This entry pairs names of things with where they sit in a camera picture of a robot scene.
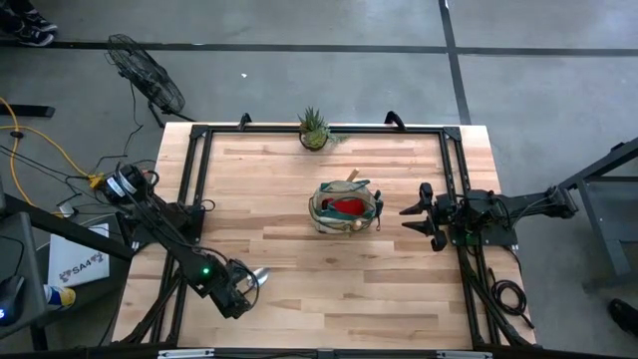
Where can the person's black shoe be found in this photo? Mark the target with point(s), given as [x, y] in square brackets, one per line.
[625, 316]

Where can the black table clamp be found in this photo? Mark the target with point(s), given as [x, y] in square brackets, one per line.
[244, 121]
[395, 118]

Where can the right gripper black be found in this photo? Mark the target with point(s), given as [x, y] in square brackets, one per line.
[448, 217]

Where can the potted succulent plant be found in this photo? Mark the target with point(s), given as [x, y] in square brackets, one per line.
[314, 139]

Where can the black metal table frame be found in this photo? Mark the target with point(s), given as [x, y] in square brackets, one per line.
[269, 130]

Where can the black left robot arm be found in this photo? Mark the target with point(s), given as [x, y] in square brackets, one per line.
[164, 234]

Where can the silver bracket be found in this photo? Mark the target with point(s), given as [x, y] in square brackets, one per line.
[184, 353]
[463, 355]

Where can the black metal side stand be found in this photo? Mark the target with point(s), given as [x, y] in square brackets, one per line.
[623, 152]

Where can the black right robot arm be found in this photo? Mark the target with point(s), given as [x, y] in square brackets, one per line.
[528, 204]

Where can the black computer mouse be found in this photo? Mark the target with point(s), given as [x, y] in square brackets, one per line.
[11, 299]

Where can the beige green gardening bag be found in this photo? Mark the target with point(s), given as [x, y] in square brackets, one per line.
[339, 223]

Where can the black diagonal stand beam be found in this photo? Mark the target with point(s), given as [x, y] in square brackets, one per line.
[60, 227]

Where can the person's black sneaker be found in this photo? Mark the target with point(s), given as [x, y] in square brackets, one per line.
[35, 37]
[42, 24]

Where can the black floor fan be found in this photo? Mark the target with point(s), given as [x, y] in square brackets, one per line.
[149, 80]

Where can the white blue yellow bottle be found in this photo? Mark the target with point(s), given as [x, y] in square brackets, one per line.
[62, 297]

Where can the red gardening glove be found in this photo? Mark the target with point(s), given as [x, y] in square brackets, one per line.
[349, 206]

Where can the white printed box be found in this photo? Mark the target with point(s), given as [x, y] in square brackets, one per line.
[75, 249]

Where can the dark grey desk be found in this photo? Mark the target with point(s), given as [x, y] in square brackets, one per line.
[15, 244]

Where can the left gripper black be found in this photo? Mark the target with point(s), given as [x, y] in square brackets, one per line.
[231, 296]

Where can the black floor bar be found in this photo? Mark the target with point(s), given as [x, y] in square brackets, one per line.
[25, 110]

